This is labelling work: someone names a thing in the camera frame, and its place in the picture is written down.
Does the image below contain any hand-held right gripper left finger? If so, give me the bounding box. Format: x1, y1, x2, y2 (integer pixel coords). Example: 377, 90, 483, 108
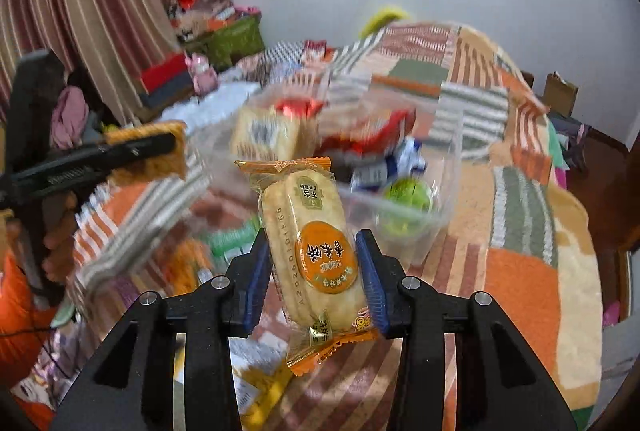
50, 228, 272, 431

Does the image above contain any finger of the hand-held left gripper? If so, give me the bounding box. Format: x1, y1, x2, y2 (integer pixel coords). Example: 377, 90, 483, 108
7, 133, 182, 204

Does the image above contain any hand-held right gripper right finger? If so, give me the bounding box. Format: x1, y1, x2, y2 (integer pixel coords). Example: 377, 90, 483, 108
356, 231, 581, 431

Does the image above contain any square brown cracker packet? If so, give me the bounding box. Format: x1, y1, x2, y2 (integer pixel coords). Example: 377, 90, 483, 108
102, 121, 189, 186

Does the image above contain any orange wrapper rice cracker packet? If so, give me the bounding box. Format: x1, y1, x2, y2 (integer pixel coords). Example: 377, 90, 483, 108
235, 157, 381, 378

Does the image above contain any green jelly cup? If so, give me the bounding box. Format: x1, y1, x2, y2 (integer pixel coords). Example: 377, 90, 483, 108
382, 178, 435, 234

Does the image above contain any clear plastic container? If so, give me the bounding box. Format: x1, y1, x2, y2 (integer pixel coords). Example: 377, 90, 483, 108
192, 81, 463, 262

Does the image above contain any blue white snack packet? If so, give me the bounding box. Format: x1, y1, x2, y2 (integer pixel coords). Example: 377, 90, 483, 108
350, 138, 428, 192

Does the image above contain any beige cracker packet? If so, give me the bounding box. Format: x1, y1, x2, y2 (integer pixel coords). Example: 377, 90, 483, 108
231, 106, 313, 162

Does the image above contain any large red snack packet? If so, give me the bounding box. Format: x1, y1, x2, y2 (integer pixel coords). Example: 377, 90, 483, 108
320, 108, 417, 156

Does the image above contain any red foil snack packet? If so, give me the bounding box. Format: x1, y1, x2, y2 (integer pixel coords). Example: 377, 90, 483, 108
275, 97, 324, 120

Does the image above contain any person's left hand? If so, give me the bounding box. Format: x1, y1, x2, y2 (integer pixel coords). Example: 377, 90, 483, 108
42, 207, 79, 285

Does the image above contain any pink cloth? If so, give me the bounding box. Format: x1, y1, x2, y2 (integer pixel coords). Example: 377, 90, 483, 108
52, 86, 91, 150

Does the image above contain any green white snack packet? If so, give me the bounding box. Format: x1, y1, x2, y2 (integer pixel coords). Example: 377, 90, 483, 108
207, 223, 263, 262

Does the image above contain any orange fried snack packet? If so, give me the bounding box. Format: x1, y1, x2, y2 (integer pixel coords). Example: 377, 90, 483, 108
162, 238, 214, 297

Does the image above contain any dark grey box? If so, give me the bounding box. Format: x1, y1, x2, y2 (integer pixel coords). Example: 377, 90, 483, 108
140, 83, 197, 112

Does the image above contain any yellow snack packet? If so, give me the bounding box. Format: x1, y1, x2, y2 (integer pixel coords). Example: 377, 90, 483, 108
230, 346, 296, 418

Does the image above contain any red box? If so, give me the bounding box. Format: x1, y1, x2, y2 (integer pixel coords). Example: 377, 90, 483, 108
140, 53, 194, 94

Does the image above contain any striped curtain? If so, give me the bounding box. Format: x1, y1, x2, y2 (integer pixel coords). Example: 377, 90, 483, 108
0, 0, 182, 134

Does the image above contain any light blue cloth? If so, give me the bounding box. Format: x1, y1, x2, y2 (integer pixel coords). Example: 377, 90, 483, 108
165, 81, 261, 132

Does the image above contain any pink toy rabbit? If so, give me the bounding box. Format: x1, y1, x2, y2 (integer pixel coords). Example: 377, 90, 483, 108
185, 53, 221, 96

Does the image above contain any patchwork blanket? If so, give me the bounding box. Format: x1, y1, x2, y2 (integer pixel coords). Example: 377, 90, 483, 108
65, 21, 603, 431

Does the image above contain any green storage box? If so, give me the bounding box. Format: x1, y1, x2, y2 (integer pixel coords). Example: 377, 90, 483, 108
185, 16, 266, 72

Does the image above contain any clutter pile with red bag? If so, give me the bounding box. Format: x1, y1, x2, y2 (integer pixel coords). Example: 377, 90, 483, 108
167, 0, 262, 42

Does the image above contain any checkered cloth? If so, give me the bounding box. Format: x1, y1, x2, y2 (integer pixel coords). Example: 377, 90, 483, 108
260, 40, 336, 68

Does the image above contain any grey bag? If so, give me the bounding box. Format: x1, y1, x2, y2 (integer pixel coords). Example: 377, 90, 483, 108
550, 113, 594, 172

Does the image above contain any cardboard box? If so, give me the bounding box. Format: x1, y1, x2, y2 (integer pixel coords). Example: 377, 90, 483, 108
542, 72, 580, 118

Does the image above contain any yellow hoop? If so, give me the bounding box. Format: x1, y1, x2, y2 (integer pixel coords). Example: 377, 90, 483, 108
360, 6, 414, 36

